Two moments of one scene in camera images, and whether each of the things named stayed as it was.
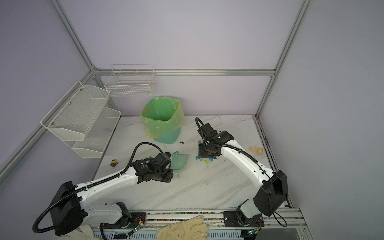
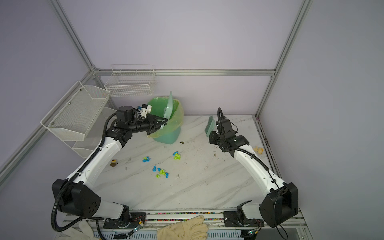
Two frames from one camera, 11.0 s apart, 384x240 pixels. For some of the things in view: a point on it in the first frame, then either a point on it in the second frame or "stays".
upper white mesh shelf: (73, 115) stays
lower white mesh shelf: (99, 134) stays
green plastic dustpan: (178, 162) -> (168, 110)
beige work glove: (192, 229) stays
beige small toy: (259, 150) stays
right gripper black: (201, 154) -> (211, 137)
